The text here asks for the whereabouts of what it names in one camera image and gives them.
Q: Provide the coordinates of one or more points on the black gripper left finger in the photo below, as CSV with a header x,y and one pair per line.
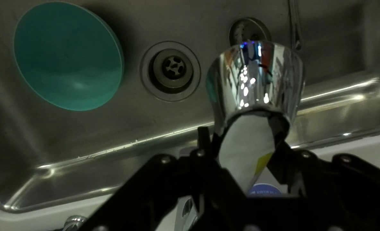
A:
x,y
172,193

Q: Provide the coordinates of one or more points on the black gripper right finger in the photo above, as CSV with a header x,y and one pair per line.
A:
x,y
339,193

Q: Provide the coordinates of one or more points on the shiny metal cup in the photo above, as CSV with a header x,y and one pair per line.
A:
x,y
255,81

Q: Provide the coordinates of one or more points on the stainless steel sink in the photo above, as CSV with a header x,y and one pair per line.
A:
x,y
70,142

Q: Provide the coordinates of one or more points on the sink drain opening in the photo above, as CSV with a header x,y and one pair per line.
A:
x,y
171,71

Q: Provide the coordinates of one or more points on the chrome counter knob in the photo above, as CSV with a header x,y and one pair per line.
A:
x,y
75,224

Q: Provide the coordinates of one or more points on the teal bowl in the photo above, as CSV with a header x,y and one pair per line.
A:
x,y
68,56

